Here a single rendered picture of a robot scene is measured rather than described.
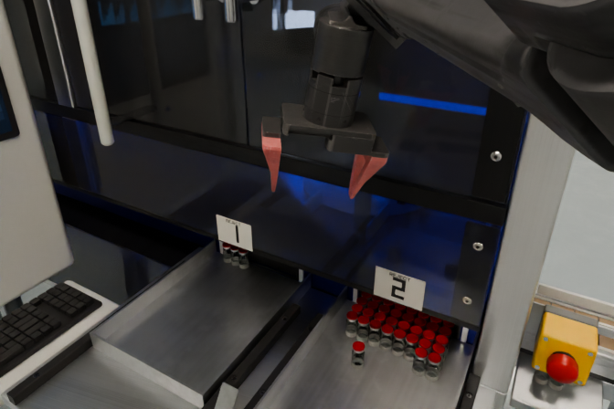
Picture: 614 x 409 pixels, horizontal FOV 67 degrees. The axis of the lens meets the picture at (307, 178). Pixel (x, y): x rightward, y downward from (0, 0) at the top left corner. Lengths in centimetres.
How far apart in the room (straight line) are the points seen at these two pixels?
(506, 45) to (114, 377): 82
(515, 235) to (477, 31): 50
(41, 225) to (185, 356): 52
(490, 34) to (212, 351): 77
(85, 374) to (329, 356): 42
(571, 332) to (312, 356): 41
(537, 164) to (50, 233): 105
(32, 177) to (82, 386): 50
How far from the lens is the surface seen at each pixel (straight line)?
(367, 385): 84
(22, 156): 117
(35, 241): 125
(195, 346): 91
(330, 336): 90
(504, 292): 75
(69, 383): 92
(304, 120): 50
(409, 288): 79
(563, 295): 98
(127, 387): 88
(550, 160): 65
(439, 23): 26
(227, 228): 94
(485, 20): 22
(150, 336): 95
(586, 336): 80
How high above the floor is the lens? 152
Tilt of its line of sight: 26 degrees down
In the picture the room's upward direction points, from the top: straight up
